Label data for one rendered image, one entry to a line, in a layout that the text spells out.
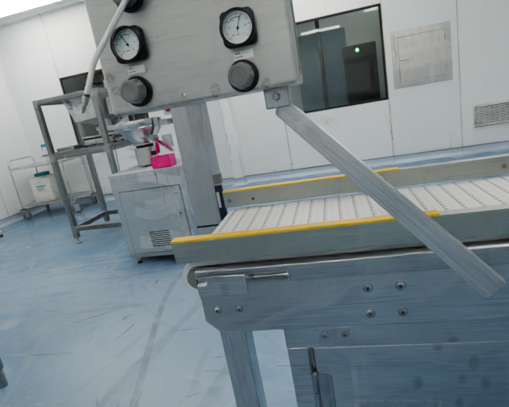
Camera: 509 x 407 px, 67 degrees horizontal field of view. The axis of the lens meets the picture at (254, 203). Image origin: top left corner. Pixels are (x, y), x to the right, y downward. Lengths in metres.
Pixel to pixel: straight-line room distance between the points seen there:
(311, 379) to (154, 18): 0.54
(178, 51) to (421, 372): 0.55
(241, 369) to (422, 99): 4.91
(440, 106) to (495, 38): 0.94
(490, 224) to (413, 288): 0.12
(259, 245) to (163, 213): 2.60
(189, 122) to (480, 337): 0.61
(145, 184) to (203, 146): 2.31
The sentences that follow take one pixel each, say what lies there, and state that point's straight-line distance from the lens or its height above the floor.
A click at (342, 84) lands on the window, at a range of 5.47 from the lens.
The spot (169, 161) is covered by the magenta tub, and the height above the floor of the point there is 0.80.
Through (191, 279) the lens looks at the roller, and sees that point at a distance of 0.56.
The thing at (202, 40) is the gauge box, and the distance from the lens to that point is 0.45.
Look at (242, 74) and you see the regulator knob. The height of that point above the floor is 1.14.
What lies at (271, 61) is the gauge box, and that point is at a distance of 0.43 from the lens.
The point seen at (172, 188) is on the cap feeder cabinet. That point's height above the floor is 0.60.
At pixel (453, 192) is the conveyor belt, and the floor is 0.91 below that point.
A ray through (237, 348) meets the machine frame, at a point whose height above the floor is 0.57.
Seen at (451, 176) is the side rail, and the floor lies 0.92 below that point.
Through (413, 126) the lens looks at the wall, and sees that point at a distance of 5.57.
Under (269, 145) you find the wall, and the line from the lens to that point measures 5.61.
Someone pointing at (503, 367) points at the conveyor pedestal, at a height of 0.69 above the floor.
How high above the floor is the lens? 1.11
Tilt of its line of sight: 14 degrees down
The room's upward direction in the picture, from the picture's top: 10 degrees counter-clockwise
